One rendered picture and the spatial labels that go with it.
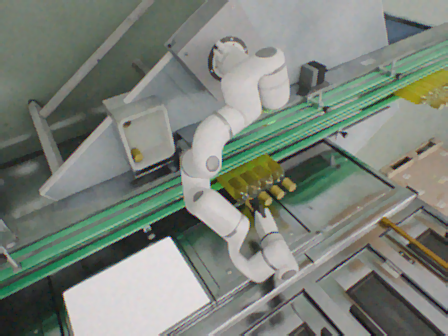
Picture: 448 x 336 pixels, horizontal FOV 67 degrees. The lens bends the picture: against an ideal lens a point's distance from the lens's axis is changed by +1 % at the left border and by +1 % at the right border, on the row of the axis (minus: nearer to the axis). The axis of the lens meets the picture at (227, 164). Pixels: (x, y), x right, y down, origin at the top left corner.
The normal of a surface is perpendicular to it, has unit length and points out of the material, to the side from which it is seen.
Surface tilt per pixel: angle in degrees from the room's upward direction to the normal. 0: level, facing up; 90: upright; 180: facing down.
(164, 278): 90
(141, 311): 90
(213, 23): 5
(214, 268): 90
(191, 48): 5
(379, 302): 90
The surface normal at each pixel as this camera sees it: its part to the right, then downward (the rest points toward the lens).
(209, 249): -0.06, -0.75
